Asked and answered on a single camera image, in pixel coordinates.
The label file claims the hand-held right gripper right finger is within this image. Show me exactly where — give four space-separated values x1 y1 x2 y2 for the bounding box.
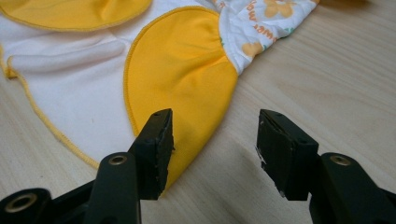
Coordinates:
256 108 396 224

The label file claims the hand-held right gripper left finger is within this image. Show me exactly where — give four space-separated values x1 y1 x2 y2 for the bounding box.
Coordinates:
83 107 175 224

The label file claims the white and yellow baby garment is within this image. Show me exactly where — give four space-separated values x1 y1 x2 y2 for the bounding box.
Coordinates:
0 0 321 192

